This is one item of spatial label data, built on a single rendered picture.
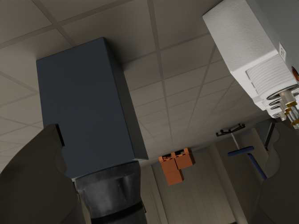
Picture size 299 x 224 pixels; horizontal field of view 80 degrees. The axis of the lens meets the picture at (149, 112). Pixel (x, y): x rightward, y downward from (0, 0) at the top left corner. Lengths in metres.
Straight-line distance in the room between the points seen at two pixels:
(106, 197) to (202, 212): 10.00
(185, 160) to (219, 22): 5.07
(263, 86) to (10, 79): 0.64
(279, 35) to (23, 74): 0.57
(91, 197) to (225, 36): 0.46
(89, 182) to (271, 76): 0.45
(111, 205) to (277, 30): 0.41
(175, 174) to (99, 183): 5.17
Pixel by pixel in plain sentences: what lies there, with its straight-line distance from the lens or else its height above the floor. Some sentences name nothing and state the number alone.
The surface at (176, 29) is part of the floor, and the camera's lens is 0.54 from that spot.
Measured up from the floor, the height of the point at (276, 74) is 0.22.
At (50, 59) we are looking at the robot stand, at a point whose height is 0.01.
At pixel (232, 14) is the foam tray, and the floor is 0.05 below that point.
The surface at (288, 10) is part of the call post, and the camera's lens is 0.35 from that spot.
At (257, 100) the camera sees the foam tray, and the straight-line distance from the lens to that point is 1.00.
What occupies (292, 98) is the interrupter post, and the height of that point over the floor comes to 0.27.
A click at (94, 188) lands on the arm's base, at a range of 0.40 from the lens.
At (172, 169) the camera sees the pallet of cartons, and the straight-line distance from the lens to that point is 5.52.
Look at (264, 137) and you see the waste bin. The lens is 5.03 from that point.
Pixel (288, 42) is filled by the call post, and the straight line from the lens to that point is 0.33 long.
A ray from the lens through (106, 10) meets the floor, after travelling 0.44.
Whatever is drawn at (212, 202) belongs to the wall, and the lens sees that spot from 10.34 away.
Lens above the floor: 0.33
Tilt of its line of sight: 18 degrees down
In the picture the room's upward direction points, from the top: 162 degrees clockwise
